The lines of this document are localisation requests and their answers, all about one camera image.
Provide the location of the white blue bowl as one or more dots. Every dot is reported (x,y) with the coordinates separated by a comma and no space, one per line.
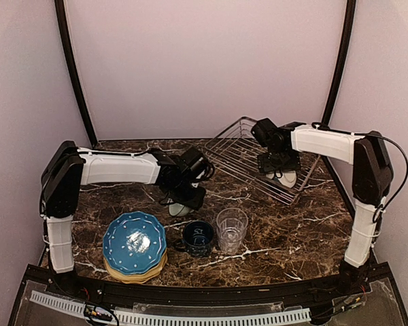
(287,179)

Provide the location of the blue dotted plate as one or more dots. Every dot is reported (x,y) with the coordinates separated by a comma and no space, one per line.
(134,243)

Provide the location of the black left corner post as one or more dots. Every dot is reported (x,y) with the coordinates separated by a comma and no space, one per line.
(63,26)

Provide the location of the pale green ribbed bowl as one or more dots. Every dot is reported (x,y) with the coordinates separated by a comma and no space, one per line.
(179,210)

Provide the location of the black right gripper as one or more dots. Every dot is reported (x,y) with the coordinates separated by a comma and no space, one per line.
(265,164)

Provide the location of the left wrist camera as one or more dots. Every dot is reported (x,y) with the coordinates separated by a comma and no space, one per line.
(193,161)

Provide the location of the dark blue mug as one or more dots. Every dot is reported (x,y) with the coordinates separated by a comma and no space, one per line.
(197,239)

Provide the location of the metal wire dish rack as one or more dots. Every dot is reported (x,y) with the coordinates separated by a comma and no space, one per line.
(235,150)

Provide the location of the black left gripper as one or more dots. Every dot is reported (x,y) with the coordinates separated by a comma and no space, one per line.
(195,203)

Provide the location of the white slotted cable duct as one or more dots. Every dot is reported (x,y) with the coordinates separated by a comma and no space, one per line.
(152,314)

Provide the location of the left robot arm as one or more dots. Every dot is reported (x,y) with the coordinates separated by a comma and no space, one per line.
(177,176)

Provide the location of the black right corner post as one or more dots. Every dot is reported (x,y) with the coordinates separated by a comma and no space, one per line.
(340,61)

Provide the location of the black corner post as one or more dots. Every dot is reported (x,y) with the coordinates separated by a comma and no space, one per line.
(340,61)
(63,26)

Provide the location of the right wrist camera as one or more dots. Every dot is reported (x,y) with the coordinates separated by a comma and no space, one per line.
(264,132)

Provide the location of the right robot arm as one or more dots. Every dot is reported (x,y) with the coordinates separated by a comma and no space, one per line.
(367,160)

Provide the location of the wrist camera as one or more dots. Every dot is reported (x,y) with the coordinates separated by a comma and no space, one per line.
(193,161)
(264,132)

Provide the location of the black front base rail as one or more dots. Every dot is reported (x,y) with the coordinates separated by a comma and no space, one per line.
(308,293)

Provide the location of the clear glass cup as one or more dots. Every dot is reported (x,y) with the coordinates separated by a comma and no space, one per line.
(231,225)

